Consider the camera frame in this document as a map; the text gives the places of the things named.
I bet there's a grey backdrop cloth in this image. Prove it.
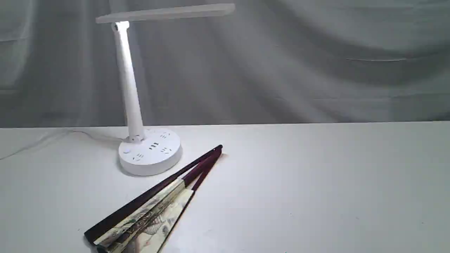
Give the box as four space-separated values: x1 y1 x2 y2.
1 0 450 128

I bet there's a white power cable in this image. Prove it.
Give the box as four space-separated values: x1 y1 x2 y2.
0 130 123 161

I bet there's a white desk lamp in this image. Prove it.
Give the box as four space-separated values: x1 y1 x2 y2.
95 3 235 176

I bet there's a painted paper folding fan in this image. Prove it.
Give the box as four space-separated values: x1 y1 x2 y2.
84 145 223 253

